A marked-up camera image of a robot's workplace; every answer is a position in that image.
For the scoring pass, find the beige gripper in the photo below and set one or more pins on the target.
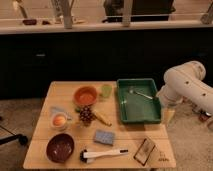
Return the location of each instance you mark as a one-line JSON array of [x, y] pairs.
[[168, 115]]

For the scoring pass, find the blue sponge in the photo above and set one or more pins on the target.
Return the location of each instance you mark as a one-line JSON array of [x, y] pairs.
[[104, 137]]

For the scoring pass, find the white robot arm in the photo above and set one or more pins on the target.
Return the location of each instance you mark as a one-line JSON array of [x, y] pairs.
[[185, 81]]

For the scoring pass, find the green plastic tray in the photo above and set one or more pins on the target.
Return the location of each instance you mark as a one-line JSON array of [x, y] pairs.
[[136, 109]]

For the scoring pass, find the brown card box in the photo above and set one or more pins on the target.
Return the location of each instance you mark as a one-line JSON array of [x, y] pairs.
[[144, 151]]

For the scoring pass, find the metal spoon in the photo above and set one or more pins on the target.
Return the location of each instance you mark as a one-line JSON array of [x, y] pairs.
[[141, 94]]

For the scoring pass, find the yellow banana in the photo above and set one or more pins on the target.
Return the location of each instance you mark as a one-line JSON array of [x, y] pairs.
[[102, 118]]

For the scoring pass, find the green cup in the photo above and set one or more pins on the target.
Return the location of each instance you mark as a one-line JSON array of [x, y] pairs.
[[106, 90]]

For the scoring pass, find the bunch of purple grapes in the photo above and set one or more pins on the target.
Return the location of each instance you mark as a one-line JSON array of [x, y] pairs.
[[86, 115]]

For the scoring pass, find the orange bowl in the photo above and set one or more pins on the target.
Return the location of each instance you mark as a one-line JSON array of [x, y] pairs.
[[86, 95]]

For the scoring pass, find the light wooden table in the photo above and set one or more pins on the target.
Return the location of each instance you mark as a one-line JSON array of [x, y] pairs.
[[129, 137]]

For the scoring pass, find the glass cup with orange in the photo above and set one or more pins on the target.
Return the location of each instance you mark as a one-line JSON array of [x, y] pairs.
[[59, 121]]

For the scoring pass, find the dark red bowl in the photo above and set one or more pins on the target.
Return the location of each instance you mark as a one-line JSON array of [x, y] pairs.
[[60, 148]]

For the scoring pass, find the black chair base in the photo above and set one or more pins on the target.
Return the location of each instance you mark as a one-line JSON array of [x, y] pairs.
[[22, 139]]

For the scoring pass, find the small red bowl on counter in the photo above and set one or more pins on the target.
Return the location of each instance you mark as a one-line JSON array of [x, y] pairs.
[[30, 22]]

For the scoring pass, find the white-handled dish brush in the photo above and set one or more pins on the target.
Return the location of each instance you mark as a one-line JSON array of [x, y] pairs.
[[85, 155]]

